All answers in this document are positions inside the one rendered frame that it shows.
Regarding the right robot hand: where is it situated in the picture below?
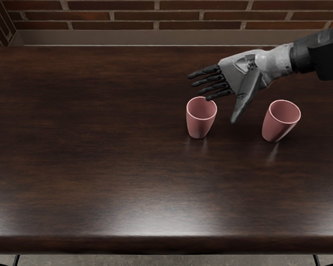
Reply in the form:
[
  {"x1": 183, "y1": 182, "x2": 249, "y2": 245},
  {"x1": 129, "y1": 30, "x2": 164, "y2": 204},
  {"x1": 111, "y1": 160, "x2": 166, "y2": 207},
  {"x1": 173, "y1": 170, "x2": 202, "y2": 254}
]
[{"x1": 187, "y1": 43, "x2": 294, "y2": 125}]

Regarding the pink cup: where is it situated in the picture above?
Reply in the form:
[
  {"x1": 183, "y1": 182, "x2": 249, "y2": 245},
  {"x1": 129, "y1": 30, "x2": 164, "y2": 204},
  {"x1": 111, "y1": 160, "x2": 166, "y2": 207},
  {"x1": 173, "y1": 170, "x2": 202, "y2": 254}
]
[
  {"x1": 186, "y1": 96, "x2": 218, "y2": 140},
  {"x1": 261, "y1": 99, "x2": 301, "y2": 144}
]

